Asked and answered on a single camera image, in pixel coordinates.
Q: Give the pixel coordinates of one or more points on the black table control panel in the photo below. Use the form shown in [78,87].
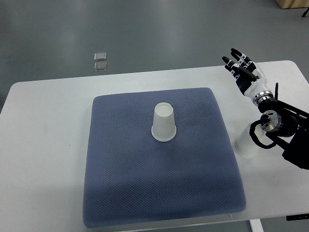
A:
[297,217]

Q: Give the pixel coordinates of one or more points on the white table leg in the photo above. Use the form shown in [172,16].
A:
[256,225]

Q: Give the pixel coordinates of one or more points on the black stand foot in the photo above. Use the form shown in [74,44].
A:
[305,13]

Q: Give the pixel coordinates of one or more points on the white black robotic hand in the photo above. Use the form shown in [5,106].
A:
[250,79]

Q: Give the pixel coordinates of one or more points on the blue grey fabric cushion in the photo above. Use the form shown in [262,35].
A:
[131,177]

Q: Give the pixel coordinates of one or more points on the wooden furniture corner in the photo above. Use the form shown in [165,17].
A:
[292,4]

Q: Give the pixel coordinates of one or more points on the upper metal floor plate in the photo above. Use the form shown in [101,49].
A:
[100,56]

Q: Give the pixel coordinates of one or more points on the white paper cup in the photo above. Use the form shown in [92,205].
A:
[244,146]
[163,128]

